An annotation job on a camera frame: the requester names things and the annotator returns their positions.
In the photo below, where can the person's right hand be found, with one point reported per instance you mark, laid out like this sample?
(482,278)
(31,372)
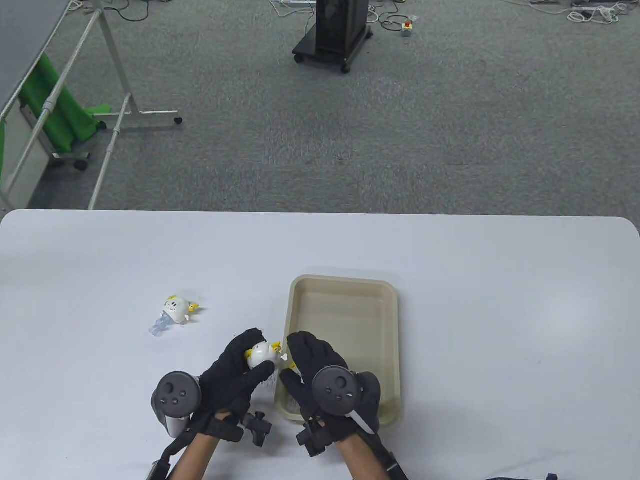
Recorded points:
(312,355)

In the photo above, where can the person's left forearm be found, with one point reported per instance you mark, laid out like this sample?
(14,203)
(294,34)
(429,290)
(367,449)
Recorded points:
(197,460)

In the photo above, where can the beige plastic tray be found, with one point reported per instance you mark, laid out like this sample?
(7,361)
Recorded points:
(350,315)

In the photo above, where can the person's left hand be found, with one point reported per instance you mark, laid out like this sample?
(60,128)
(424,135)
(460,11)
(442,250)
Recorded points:
(225,380)

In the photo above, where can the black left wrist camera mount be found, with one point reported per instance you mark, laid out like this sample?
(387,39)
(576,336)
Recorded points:
(257,427)

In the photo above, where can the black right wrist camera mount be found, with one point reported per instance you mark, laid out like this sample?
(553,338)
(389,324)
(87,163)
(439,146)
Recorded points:
(312,440)

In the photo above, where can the person's right forearm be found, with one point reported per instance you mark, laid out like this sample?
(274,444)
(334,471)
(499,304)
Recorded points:
(360,462)

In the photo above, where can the white wheeled panel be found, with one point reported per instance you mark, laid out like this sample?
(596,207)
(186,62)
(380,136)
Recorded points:
(35,170)

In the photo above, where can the black wheeled cart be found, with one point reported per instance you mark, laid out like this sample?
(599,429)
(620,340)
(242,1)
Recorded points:
(335,25)

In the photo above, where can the white metal frame rack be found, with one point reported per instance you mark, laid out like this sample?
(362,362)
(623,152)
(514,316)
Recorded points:
(25,30)

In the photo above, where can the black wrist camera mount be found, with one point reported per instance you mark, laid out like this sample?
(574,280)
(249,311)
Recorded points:
(257,427)
(312,440)

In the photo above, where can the grey box with red button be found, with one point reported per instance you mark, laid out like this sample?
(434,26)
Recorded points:
(407,30)

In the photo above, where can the dark grey hand controller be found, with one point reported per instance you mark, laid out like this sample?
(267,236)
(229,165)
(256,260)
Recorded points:
(335,390)
(175,395)

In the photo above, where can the white jellyfish mechanical toy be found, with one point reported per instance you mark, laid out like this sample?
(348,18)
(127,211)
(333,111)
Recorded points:
(260,354)
(177,309)
(292,368)

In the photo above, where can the black left forearm sensor box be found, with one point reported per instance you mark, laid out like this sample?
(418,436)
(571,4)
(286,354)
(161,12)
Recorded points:
(159,472)

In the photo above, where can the green cloth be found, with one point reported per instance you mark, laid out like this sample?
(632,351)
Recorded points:
(60,120)

